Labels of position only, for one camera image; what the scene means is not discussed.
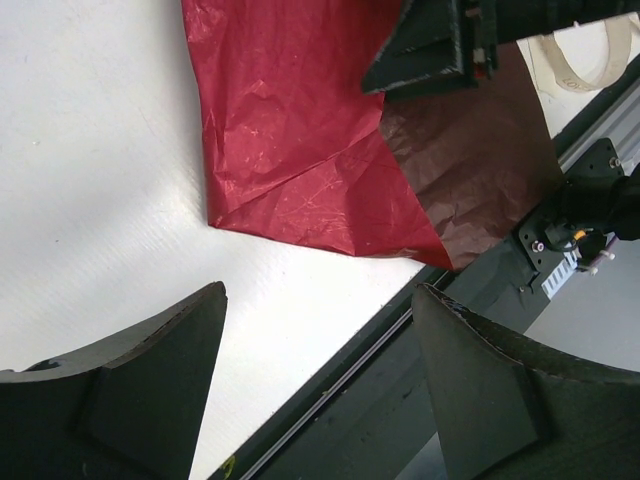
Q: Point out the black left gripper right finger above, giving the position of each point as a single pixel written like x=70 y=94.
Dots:
x=509 y=407

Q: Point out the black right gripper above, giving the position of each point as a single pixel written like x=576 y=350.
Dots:
x=437 y=46

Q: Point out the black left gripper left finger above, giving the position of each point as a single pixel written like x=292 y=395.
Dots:
x=129 y=406

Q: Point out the dark red wrapping paper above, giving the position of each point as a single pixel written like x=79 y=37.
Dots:
x=295 y=152

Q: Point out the cream printed ribbon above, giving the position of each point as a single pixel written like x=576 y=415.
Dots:
x=582 y=59

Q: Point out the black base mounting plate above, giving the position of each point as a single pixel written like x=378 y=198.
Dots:
x=367 y=414

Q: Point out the right white cable duct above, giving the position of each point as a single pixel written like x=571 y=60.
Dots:
x=555 y=269

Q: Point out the aluminium frame rail front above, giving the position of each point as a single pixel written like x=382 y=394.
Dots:
x=613 y=114

